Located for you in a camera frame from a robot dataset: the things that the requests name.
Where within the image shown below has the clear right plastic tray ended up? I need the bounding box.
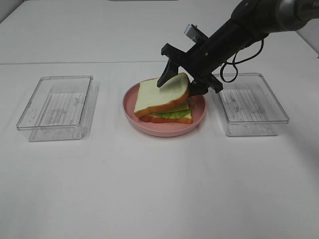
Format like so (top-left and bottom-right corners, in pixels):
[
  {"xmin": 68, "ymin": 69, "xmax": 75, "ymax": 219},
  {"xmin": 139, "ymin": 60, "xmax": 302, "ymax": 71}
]
[{"xmin": 210, "ymin": 73, "xmax": 289, "ymax": 137}]

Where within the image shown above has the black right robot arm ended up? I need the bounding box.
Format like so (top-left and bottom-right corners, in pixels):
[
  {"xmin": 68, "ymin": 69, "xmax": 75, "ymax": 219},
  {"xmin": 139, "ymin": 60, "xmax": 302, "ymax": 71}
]
[{"xmin": 157, "ymin": 0, "xmax": 319, "ymax": 96}]

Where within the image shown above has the clear plastic tray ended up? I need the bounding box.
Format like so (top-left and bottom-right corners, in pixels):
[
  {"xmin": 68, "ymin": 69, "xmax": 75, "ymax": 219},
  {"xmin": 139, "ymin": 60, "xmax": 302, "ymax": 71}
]
[
  {"xmin": 210, "ymin": 73, "xmax": 289, "ymax": 137},
  {"xmin": 16, "ymin": 76, "xmax": 99, "ymax": 142}
]

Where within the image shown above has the pink round plate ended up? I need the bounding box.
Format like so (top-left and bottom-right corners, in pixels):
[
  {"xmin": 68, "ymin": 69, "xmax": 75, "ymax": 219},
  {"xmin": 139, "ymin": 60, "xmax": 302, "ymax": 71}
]
[{"xmin": 122, "ymin": 84, "xmax": 206, "ymax": 137}]

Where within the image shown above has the bread slice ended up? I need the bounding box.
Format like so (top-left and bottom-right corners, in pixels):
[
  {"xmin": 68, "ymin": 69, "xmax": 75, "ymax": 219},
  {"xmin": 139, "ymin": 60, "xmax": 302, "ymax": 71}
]
[
  {"xmin": 139, "ymin": 114, "xmax": 192, "ymax": 124},
  {"xmin": 134, "ymin": 73, "xmax": 190, "ymax": 118}
]

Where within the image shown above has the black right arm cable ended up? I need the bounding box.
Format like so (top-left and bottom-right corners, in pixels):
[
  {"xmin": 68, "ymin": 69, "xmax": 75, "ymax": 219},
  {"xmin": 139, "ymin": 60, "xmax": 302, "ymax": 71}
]
[{"xmin": 220, "ymin": 38, "xmax": 265, "ymax": 83}]

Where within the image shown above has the yellow cheese slice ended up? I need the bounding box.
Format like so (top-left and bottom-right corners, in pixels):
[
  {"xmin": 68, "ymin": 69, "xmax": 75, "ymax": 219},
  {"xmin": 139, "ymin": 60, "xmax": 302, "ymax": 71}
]
[{"xmin": 167, "ymin": 101, "xmax": 189, "ymax": 112}]

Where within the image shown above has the green lettuce leaf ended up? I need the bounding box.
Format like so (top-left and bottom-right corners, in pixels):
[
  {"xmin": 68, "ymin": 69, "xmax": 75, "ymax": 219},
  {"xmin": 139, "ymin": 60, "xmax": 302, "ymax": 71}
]
[{"xmin": 154, "ymin": 109, "xmax": 192, "ymax": 119}]

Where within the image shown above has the clear left plastic tray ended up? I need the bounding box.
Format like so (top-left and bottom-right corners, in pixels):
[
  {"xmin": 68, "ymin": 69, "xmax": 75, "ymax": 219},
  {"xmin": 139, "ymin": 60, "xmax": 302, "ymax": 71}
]
[{"xmin": 16, "ymin": 76, "xmax": 99, "ymax": 142}]

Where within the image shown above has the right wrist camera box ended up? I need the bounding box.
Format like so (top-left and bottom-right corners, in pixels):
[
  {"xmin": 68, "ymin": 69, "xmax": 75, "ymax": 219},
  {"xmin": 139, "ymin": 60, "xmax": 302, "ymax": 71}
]
[{"xmin": 184, "ymin": 24, "xmax": 208, "ymax": 43}]

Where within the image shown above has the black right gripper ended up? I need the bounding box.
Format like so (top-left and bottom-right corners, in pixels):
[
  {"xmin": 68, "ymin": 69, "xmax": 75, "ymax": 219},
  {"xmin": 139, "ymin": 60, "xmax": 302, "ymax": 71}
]
[{"xmin": 156, "ymin": 32, "xmax": 224, "ymax": 98}]

